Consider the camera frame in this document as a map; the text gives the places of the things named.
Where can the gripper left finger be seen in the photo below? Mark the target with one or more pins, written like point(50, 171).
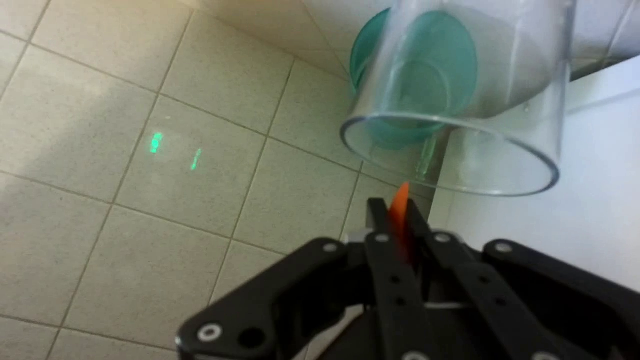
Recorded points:
point(300, 290)

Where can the teal plastic bowl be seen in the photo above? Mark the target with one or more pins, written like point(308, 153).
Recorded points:
point(425, 75)

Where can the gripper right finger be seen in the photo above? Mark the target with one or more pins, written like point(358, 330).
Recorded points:
point(525, 295)

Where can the orange marker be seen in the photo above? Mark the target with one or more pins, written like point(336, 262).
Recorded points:
point(399, 210)

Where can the clear glass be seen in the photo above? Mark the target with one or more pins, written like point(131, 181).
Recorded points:
point(465, 100)

